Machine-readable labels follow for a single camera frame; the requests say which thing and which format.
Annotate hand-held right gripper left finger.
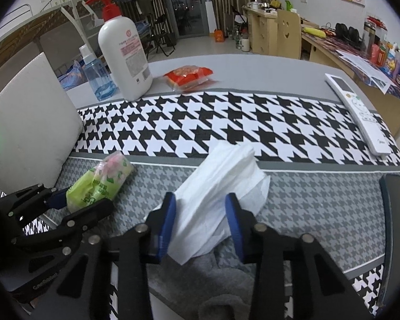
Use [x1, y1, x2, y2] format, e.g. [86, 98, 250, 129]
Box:
[55, 191, 177, 320]

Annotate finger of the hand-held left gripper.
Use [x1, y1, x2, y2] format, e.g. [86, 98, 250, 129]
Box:
[11, 198, 114, 254]
[0, 184, 69, 219]

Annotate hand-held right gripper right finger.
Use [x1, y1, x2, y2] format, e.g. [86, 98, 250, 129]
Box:
[224, 193, 374, 320]

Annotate green tissue pack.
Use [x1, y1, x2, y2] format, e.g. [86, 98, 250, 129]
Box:
[66, 151, 134, 213]

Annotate white tissue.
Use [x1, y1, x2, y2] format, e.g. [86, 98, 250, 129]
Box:
[152, 140, 271, 265]

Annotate grey sock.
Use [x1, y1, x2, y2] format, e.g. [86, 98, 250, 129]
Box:
[147, 237, 259, 320]

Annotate white foam box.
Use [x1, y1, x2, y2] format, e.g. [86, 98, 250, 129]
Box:
[0, 51, 85, 195]

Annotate houndstooth tablecloth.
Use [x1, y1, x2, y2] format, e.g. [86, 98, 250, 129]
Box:
[0, 88, 400, 320]

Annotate blue checked quilt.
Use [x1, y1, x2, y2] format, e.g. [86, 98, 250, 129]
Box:
[58, 61, 87, 90]

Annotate blue spray bottle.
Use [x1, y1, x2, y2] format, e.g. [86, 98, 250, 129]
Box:
[78, 44, 119, 101]

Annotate red snack packet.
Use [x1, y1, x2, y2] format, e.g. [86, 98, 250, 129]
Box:
[163, 65, 218, 93]

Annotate white remote control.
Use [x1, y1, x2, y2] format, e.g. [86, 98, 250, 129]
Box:
[325, 73, 391, 157]

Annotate white lotion pump bottle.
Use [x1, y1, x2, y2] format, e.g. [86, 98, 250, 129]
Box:
[86, 0, 153, 101]

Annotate white bunk bed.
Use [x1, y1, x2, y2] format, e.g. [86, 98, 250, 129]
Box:
[0, 0, 104, 87]

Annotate black folding chair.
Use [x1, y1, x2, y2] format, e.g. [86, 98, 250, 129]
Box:
[147, 15, 175, 57]

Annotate wooden desk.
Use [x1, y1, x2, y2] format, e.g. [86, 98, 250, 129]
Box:
[300, 27, 400, 137]

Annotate wooden smiley chair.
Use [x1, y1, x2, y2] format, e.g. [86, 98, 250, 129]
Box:
[277, 9, 302, 60]

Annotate wooden drawer cabinet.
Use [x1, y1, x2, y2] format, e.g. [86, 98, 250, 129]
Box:
[243, 5, 281, 54]

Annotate printed paper sheets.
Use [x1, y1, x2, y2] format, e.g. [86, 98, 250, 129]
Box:
[335, 49, 400, 93]

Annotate glass balcony door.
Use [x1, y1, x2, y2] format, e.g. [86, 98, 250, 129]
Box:
[163, 0, 210, 37]

